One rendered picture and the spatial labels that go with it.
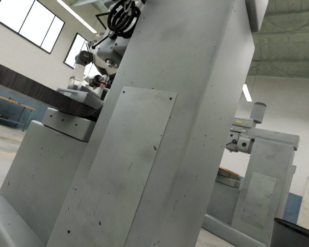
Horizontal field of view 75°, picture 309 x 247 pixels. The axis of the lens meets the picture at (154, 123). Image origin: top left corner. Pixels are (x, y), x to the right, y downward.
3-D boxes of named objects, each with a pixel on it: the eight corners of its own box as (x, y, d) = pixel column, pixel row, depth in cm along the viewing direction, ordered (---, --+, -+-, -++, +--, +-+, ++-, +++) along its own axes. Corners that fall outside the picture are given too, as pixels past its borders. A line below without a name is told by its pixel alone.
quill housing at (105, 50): (93, 54, 142) (110, 15, 146) (113, 69, 158) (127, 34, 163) (111, 54, 131) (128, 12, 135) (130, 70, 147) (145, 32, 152)
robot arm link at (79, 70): (64, 87, 178) (71, 63, 181) (78, 92, 187) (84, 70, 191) (70, 86, 170) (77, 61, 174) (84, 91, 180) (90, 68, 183)
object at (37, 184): (-7, 198, 140) (30, 118, 149) (38, 199, 166) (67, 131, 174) (49, 271, 93) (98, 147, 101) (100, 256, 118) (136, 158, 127)
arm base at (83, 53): (75, 66, 189) (73, 54, 188) (89, 66, 197) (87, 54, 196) (81, 62, 177) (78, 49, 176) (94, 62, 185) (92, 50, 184)
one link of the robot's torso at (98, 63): (88, 72, 217) (78, 39, 191) (116, 62, 229) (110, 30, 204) (99, 85, 199) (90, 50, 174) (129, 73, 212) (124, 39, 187)
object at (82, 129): (39, 122, 137) (46, 106, 139) (80, 135, 165) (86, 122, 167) (81, 140, 108) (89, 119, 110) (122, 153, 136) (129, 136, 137)
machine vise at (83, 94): (53, 96, 137) (60, 81, 139) (72, 105, 149) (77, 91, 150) (83, 103, 116) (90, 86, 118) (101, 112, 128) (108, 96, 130)
